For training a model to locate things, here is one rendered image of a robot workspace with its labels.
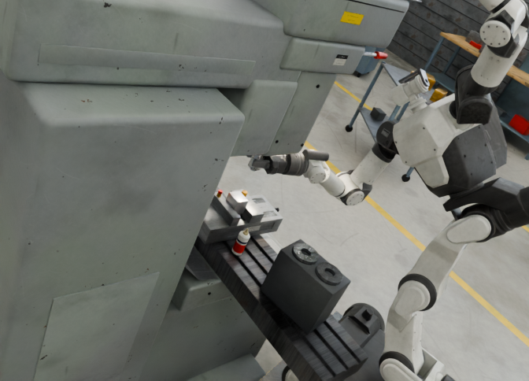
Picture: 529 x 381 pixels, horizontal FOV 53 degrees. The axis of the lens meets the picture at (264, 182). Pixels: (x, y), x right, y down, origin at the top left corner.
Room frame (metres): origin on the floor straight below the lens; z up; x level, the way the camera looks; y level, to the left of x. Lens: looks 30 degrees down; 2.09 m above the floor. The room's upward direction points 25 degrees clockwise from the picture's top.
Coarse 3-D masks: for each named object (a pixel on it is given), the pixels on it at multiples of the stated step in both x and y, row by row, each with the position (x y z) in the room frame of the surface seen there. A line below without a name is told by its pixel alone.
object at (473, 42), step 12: (444, 36) 8.63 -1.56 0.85; (456, 36) 8.90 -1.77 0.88; (468, 36) 8.86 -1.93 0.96; (468, 48) 8.36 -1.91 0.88; (480, 48) 8.42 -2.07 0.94; (432, 60) 8.69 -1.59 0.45; (432, 72) 8.89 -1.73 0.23; (444, 72) 9.18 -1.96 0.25; (516, 72) 8.16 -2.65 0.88; (444, 84) 8.47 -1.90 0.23; (528, 84) 7.72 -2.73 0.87; (504, 120) 7.96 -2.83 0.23; (516, 120) 7.79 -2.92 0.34; (528, 120) 7.80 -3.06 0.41; (516, 132) 7.64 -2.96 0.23; (528, 132) 7.70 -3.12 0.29; (528, 156) 7.40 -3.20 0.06
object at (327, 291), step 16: (288, 256) 1.37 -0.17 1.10; (304, 256) 1.39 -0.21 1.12; (320, 256) 1.44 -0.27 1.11; (272, 272) 1.38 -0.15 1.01; (288, 272) 1.36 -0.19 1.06; (304, 272) 1.34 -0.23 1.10; (320, 272) 1.34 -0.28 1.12; (336, 272) 1.38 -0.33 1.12; (272, 288) 1.37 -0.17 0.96; (288, 288) 1.35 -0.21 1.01; (304, 288) 1.32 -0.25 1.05; (320, 288) 1.30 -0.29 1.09; (336, 288) 1.32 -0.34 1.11; (288, 304) 1.33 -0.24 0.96; (304, 304) 1.31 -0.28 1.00; (320, 304) 1.29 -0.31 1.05; (336, 304) 1.39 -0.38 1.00; (304, 320) 1.30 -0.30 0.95; (320, 320) 1.33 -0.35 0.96
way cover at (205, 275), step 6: (192, 252) 1.50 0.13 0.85; (192, 258) 1.46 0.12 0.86; (198, 258) 1.48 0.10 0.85; (192, 264) 1.42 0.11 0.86; (198, 264) 1.45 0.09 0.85; (204, 264) 1.47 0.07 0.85; (192, 270) 1.39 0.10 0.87; (198, 270) 1.41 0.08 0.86; (204, 270) 1.43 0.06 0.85; (210, 270) 1.46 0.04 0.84; (198, 276) 1.38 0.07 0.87; (204, 276) 1.40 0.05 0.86; (210, 276) 1.42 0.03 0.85
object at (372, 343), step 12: (348, 312) 1.91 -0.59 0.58; (360, 312) 1.90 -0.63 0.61; (372, 312) 1.89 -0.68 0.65; (348, 324) 1.81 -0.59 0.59; (360, 324) 1.84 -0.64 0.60; (372, 324) 1.86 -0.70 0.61; (360, 336) 1.77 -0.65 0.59; (372, 336) 1.83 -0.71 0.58; (384, 336) 1.87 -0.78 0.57; (372, 348) 1.76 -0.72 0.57; (372, 360) 1.70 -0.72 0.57; (360, 372) 1.60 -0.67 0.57; (372, 372) 1.63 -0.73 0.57
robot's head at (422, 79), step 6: (414, 72) 1.84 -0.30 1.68; (420, 72) 1.83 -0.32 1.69; (402, 78) 1.85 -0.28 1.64; (408, 78) 1.85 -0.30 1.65; (414, 78) 1.86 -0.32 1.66; (420, 78) 1.82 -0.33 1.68; (426, 78) 1.83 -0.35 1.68; (420, 84) 1.80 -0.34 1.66; (426, 84) 1.80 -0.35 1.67; (426, 90) 1.81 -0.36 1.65
